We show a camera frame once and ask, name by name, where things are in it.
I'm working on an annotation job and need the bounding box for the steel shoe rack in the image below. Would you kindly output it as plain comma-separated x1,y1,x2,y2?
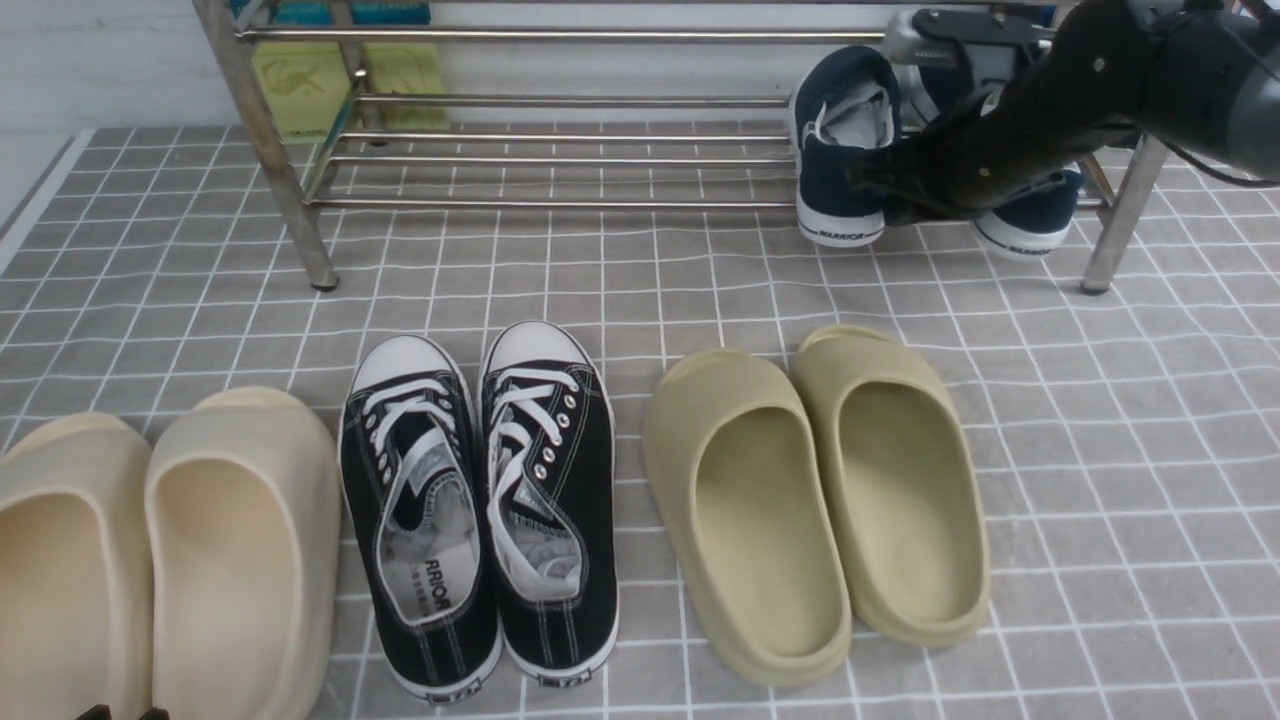
191,1,1175,296

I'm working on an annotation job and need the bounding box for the black canvas sneaker left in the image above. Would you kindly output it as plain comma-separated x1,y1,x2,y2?
338,334,503,705

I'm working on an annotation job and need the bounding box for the olive slipper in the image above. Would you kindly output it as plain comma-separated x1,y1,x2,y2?
643,348,852,687
790,325,989,647

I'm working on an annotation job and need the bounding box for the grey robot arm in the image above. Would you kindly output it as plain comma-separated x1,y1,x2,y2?
845,1,1277,225

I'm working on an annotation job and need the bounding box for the olive slipper left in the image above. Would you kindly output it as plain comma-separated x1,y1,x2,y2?
643,348,852,687

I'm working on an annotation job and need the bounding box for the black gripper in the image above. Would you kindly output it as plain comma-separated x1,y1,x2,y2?
850,0,1161,225

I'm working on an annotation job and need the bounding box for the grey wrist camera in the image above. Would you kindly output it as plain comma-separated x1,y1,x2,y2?
879,9,1053,90

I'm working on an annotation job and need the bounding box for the cream slipper far left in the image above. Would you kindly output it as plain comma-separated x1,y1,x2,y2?
1,413,152,719

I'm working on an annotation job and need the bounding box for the navy slip-on shoe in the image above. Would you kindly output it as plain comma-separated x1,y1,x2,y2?
787,45,902,249
900,65,1084,261

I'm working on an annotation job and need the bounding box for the black canvas sneaker right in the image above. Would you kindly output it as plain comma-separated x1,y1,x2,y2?
477,322,620,688

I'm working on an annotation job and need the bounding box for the cream slipper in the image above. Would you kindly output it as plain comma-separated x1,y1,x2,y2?
1,413,152,719
143,387,342,719

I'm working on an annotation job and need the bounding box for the olive slipper right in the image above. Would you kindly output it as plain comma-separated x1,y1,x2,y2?
790,325,989,647

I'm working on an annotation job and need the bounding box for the black canvas sneaker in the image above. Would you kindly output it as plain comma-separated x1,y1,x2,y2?
477,322,620,688
338,334,503,705

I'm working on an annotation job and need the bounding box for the grey checked floor mat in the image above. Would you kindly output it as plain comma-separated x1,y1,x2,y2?
1,127,1277,719

